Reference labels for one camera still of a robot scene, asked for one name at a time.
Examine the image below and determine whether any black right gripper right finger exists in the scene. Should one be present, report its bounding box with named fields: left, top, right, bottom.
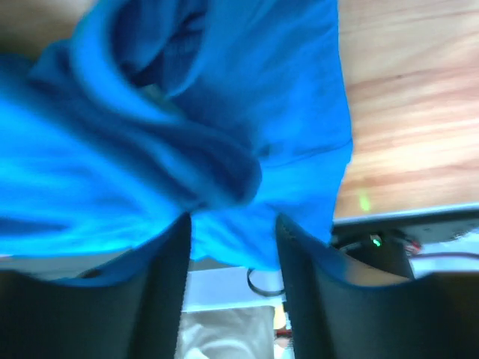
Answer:
left=275, top=215, right=478, bottom=358

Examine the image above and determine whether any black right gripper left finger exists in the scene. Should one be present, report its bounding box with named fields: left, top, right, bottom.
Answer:
left=1, top=214, right=192, bottom=359

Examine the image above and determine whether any blue t-shirt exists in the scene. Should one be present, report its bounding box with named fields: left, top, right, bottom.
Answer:
left=1, top=1, right=353, bottom=270

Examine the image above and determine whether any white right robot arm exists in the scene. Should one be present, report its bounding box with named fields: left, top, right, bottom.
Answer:
left=1, top=215, right=478, bottom=358

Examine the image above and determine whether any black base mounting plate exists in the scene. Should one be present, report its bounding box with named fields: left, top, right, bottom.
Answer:
left=332, top=202, right=478, bottom=277

